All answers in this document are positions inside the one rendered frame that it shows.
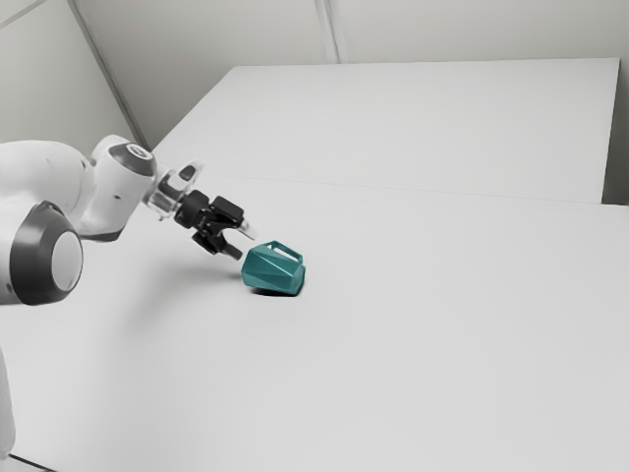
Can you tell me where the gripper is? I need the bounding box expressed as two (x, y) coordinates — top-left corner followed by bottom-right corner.
(174, 189), (258, 262)

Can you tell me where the teal faceted mug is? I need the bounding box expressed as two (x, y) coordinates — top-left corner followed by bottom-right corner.
(239, 239), (308, 297)

